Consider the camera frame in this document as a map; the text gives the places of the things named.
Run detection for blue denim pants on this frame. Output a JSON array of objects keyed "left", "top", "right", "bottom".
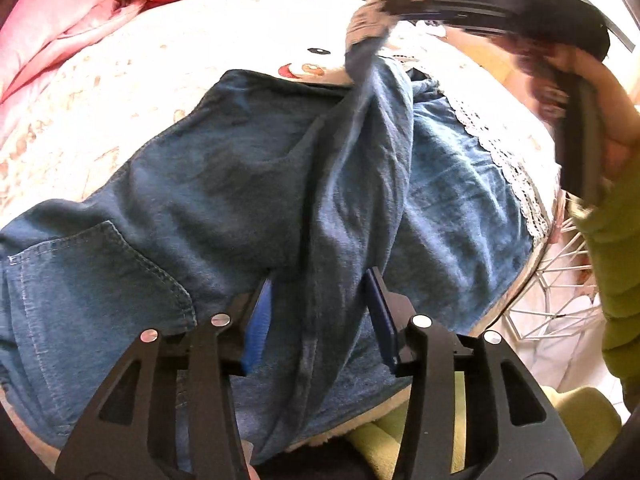
[{"left": 0, "top": 10, "right": 534, "bottom": 471}]

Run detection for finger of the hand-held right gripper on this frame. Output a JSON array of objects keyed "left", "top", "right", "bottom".
[{"left": 382, "top": 0, "right": 507, "bottom": 28}]

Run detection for white wire rack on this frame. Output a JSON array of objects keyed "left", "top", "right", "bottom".
[{"left": 500, "top": 192, "right": 608, "bottom": 356}]

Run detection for person's right hand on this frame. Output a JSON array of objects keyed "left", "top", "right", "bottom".
[{"left": 515, "top": 40, "right": 640, "bottom": 183}]

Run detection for pink quilt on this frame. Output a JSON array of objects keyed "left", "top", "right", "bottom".
[{"left": 0, "top": 0, "right": 151, "bottom": 106}]

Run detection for person's right forearm green sleeve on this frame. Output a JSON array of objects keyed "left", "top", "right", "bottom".
[{"left": 570, "top": 157, "right": 640, "bottom": 413}]

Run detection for person's green clothing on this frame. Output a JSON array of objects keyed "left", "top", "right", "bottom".
[{"left": 345, "top": 384, "right": 623, "bottom": 480}]

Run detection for white pink cartoon plush blanket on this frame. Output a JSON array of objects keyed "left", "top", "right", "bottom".
[{"left": 0, "top": 0, "right": 563, "bottom": 461}]

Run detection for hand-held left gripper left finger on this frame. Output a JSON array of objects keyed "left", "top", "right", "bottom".
[{"left": 55, "top": 277, "right": 275, "bottom": 480}]

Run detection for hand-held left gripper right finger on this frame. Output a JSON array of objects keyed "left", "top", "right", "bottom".
[{"left": 364, "top": 267, "right": 586, "bottom": 480}]

